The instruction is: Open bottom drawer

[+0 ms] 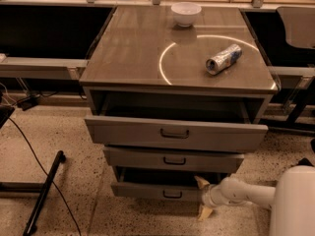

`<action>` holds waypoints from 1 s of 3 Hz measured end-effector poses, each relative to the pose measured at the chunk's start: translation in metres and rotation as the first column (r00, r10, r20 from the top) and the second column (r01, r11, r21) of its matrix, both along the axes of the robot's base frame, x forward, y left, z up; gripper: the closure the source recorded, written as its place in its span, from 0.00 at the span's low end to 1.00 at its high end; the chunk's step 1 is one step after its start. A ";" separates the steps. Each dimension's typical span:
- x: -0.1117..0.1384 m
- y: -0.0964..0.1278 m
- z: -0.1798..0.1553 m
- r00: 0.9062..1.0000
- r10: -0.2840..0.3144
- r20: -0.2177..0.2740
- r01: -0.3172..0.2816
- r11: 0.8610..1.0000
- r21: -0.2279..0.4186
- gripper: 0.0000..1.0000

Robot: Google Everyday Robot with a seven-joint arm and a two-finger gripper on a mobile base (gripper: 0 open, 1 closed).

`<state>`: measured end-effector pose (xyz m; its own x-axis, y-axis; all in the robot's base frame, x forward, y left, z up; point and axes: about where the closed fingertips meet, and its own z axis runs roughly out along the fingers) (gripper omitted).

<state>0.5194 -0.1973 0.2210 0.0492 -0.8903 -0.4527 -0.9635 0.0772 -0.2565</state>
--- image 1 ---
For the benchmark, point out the black table leg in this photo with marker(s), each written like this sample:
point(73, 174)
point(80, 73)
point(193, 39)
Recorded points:
point(31, 224)

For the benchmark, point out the grey drawer cabinet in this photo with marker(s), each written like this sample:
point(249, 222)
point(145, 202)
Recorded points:
point(144, 50)

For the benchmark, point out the crushed silver blue can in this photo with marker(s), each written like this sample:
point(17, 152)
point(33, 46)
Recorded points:
point(223, 59)

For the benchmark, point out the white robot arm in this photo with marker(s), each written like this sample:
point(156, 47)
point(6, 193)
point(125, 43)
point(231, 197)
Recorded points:
point(291, 201)

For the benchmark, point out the white bowl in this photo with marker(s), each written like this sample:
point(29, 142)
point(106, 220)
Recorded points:
point(185, 14)

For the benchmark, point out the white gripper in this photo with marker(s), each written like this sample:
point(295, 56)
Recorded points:
point(207, 197)

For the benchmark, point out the grey drawer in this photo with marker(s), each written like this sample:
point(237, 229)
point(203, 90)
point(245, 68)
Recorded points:
point(173, 159)
point(175, 134)
point(158, 184)

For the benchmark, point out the grey left desk rail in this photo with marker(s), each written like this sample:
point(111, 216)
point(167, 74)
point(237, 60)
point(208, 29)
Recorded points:
point(41, 68)

